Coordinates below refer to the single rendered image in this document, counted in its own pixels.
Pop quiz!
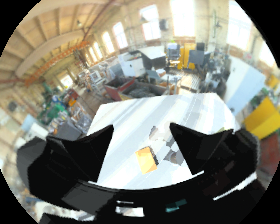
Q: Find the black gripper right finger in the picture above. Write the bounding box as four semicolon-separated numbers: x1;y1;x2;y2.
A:
169;121;234;176

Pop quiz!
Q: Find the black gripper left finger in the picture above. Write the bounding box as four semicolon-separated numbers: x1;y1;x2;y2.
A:
46;124;113;184

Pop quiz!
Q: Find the glass french press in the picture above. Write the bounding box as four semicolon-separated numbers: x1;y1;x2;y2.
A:
168;149;188;168

